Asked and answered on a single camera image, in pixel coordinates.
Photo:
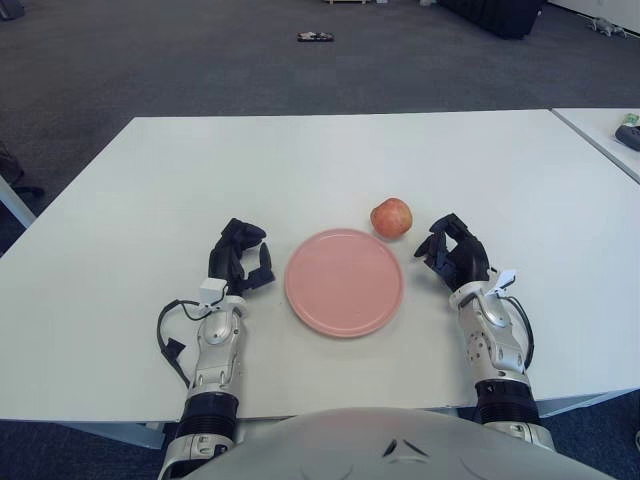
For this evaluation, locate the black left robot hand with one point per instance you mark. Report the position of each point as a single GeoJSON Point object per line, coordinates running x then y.
{"type": "Point", "coordinates": [225, 255]}

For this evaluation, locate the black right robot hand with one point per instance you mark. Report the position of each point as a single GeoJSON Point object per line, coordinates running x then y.
{"type": "Point", "coordinates": [467, 260]}

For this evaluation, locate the red yellow apple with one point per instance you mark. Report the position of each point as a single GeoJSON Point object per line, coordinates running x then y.
{"type": "Point", "coordinates": [391, 219]}

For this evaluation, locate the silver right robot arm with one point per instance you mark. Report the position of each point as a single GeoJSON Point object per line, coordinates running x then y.
{"type": "Point", "coordinates": [492, 340]}

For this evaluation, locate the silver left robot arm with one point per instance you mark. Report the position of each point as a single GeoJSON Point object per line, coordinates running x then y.
{"type": "Point", "coordinates": [217, 340]}

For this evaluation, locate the pink round plate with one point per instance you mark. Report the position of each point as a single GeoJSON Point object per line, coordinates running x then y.
{"type": "Point", "coordinates": [344, 282]}

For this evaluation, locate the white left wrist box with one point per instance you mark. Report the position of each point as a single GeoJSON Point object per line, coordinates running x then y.
{"type": "Point", "coordinates": [212, 291]}

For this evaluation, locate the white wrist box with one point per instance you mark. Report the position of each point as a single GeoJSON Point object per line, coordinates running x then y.
{"type": "Point", "coordinates": [505, 281]}
{"type": "Point", "coordinates": [212, 291]}

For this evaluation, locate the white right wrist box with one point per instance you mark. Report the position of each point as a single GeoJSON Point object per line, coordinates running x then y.
{"type": "Point", "coordinates": [505, 281]}

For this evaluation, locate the dark grey handheld controller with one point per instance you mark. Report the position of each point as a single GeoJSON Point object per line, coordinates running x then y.
{"type": "Point", "coordinates": [629, 135]}

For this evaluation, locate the green packet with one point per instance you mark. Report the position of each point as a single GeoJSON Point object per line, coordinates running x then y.
{"type": "Point", "coordinates": [631, 119]}

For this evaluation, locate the white side table edge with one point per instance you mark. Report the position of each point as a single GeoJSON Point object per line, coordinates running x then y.
{"type": "Point", "coordinates": [15, 200]}

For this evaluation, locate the grey robot torso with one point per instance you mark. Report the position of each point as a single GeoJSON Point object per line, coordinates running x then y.
{"type": "Point", "coordinates": [350, 445]}

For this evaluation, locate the flat dark floor object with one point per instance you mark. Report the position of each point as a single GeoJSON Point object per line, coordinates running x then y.
{"type": "Point", "coordinates": [315, 36]}

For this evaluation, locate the black furniture block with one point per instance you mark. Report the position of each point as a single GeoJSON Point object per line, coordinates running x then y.
{"type": "Point", "coordinates": [495, 17]}

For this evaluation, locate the grey robot dog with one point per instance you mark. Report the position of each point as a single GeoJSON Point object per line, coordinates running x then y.
{"type": "Point", "coordinates": [607, 26]}

